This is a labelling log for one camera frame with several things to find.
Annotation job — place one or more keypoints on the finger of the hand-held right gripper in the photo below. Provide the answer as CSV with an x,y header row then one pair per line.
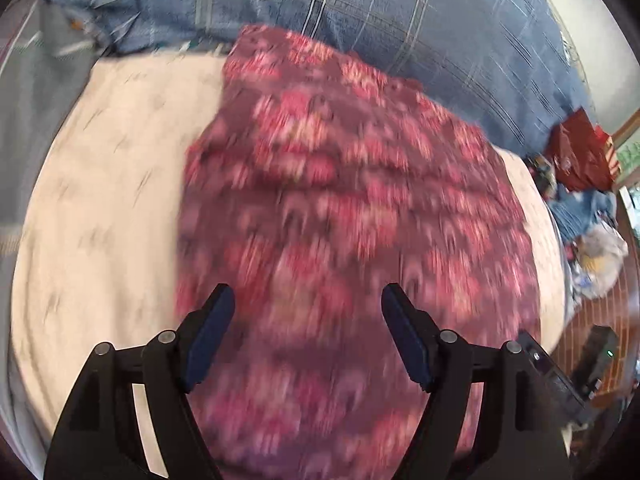
x,y
537,355

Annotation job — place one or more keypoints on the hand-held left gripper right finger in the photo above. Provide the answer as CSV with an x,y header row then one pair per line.
x,y
407,340

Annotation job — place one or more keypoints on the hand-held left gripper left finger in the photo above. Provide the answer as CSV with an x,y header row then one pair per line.
x,y
207,340

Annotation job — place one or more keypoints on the purple pink floral garment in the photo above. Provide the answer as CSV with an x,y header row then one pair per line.
x,y
340,185

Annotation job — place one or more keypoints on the blue clothes pile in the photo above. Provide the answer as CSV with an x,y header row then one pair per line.
x,y
580,212

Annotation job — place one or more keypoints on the white plastic bag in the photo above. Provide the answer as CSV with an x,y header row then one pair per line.
x,y
602,260

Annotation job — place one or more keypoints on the cream leaf-print cloth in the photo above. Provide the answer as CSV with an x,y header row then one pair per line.
x,y
115,210

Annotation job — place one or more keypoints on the red bag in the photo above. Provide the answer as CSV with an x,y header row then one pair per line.
x,y
580,155

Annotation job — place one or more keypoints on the blue striped blanket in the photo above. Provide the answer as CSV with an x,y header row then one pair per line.
x,y
400,20

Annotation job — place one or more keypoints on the wooden window frame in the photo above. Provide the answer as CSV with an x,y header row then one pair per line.
x,y
627,140

